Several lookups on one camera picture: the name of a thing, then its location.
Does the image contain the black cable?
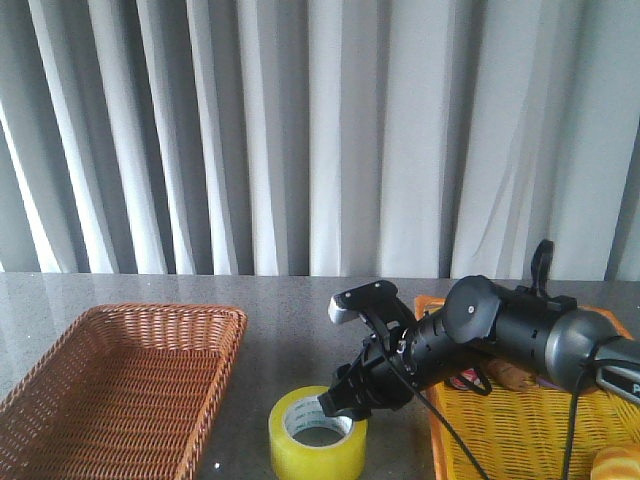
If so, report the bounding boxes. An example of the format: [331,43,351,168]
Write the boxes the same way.
[384,344,640,480]

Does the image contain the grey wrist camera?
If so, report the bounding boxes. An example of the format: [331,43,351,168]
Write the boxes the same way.
[328,279,417,351]

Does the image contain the toy croissant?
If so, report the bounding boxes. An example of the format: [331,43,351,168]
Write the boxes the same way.
[590,445,640,480]

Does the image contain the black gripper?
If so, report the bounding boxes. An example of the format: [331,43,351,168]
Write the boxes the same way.
[318,339,428,421]

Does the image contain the yellow woven basket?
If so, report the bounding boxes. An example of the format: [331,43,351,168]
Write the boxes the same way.
[413,294,640,480]

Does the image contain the yellow transparent tape roll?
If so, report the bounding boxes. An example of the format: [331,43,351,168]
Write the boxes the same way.
[268,386,368,479]

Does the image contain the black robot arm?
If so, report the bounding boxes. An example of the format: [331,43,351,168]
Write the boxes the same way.
[319,240,639,421]

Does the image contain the brown toy animal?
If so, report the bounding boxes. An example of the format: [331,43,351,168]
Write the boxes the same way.
[485,358,536,392]

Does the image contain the white grey curtain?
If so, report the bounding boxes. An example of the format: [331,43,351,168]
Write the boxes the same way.
[1,1,639,281]

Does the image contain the small blue white can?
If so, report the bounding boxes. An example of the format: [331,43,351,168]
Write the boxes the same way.
[445,368,493,396]

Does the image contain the brown woven basket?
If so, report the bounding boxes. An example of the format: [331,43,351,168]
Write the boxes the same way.
[1,304,247,479]

